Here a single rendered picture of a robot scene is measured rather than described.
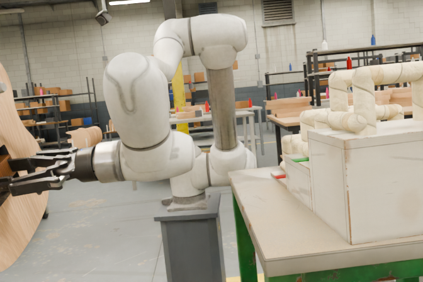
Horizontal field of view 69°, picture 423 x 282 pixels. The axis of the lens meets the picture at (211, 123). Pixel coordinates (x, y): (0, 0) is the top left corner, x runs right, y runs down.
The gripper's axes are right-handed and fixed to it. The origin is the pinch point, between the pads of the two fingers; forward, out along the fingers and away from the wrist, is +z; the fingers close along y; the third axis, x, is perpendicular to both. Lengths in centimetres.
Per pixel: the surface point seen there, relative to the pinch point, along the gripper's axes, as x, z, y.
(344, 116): 11, -68, -14
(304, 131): 0, -68, 4
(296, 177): -8, -64, -2
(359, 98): 15, -69, -16
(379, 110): 6, -82, -2
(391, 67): 19, -74, -14
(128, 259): -156, 22, 119
